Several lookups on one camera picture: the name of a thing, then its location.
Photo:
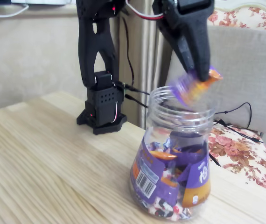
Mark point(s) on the purple orange candy wrapper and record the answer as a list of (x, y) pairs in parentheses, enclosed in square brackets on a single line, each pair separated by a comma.
[(193, 89)]

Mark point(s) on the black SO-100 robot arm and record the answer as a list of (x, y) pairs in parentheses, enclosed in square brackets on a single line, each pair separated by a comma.
[(86, 46)]

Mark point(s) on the clear plastic candy jar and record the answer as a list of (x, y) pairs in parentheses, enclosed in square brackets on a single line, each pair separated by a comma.
[(147, 182)]

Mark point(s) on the beige curtain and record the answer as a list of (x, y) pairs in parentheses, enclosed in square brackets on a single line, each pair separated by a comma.
[(144, 46)]

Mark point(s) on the grey cushion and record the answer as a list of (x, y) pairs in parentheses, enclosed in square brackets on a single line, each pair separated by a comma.
[(240, 70)]

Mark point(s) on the floral upholstered white chair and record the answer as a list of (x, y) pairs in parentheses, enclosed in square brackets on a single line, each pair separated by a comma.
[(235, 144)]

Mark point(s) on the white device edge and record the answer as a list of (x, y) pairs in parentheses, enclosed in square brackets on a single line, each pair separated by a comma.
[(42, 1)]

